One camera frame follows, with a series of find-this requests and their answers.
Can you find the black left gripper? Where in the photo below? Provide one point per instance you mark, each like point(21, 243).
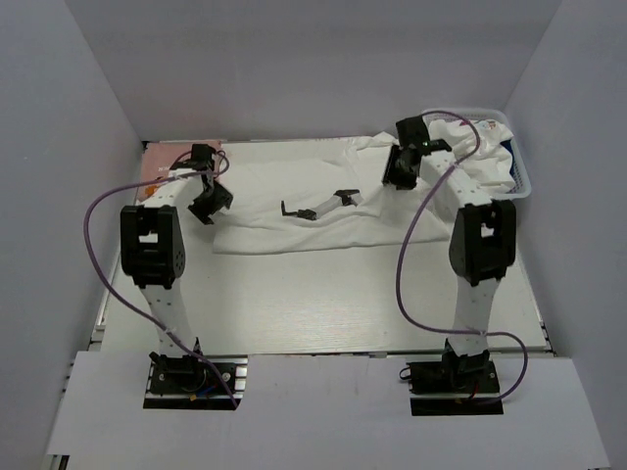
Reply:
point(202, 211)

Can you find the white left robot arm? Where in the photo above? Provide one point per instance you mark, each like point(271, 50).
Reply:
point(152, 247)

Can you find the white t shirt robot print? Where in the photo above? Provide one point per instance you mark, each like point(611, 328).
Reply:
point(325, 194)

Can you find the folded pink t shirt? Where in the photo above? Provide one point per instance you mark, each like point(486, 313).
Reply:
point(158, 157)

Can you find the blue t shirt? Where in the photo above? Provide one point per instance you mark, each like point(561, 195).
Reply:
point(507, 145)

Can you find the white t shirt colourful print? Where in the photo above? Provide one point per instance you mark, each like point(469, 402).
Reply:
point(491, 164)

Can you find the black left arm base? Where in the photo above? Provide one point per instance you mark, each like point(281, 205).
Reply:
point(185, 383)

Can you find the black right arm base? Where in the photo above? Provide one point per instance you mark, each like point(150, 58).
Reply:
point(434, 394)

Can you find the white plastic basket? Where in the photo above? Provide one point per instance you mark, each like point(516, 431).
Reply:
point(522, 188)

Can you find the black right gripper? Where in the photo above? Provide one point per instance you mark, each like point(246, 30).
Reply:
point(391, 174)

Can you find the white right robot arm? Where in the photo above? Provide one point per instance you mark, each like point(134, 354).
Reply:
point(482, 243)

